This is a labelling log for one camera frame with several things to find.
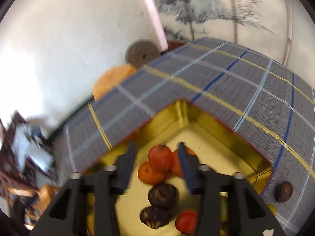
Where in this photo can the painted folding screen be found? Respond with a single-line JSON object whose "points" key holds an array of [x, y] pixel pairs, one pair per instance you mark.
{"points": [[265, 26]]}

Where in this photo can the red gold toffee tin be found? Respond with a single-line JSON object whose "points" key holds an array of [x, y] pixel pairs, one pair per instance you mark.
{"points": [[211, 141]]}

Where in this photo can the grey round cushion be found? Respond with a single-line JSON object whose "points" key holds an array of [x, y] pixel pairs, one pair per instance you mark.
{"points": [[141, 52]]}

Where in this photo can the yellow green round fruit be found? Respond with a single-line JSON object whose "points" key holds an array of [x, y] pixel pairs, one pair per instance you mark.
{"points": [[272, 208]]}

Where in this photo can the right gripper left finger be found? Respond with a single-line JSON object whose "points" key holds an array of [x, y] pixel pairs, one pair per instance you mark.
{"points": [[67, 212]]}

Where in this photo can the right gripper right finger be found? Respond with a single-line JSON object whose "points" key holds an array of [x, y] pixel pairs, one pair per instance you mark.
{"points": [[247, 212]]}

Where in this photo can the small dark brown fruit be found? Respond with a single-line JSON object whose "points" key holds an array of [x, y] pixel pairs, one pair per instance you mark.
{"points": [[283, 192]]}

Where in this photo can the large dark brown fruit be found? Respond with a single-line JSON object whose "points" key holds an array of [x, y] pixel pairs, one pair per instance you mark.
{"points": [[163, 195]]}

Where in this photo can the dark brown round fruit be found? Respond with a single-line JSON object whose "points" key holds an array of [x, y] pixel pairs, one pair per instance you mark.
{"points": [[154, 217]]}

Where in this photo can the grey plaid tablecloth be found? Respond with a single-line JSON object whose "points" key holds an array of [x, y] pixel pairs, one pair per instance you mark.
{"points": [[258, 98]]}

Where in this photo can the orange tangerine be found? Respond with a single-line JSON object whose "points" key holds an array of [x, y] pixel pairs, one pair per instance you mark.
{"points": [[176, 168], [147, 175]]}

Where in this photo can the red tomato fruit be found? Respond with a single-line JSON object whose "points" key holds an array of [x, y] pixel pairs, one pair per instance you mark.
{"points": [[186, 221], [160, 158]]}

